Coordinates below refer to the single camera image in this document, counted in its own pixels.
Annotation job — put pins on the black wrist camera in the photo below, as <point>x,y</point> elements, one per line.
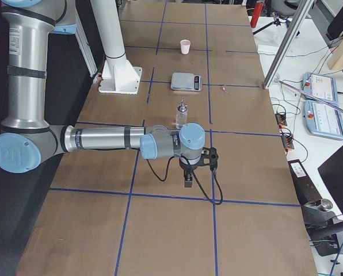
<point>209,157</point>

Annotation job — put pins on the glass sauce bottle metal spout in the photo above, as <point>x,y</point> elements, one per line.
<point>181,114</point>

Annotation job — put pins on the lower blue teach pendant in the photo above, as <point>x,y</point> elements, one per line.
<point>322,120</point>

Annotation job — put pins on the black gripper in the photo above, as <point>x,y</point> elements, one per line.
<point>187,167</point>

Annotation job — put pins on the red cylinder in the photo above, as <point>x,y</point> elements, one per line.
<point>256,13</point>

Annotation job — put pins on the black device box with label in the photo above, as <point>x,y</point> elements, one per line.
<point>305,189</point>

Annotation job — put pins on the orange connector strip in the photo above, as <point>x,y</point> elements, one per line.
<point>286,135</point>

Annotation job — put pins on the white digital kitchen scale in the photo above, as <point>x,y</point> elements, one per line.
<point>186,81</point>

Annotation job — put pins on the blue teach pendant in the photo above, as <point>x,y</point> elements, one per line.
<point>322,120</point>
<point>321,86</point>

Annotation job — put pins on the pink plastic cup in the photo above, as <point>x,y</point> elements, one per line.
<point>185,46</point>

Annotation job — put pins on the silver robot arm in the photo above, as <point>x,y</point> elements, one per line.
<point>27,140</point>

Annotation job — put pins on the aluminium frame post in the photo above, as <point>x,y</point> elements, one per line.
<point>296,23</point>

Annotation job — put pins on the thin metal rod green tip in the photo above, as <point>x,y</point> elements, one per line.
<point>309,95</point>

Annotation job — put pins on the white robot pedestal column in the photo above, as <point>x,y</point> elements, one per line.
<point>118,75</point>

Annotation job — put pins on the upper blue teach pendant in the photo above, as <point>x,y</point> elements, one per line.
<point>321,86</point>

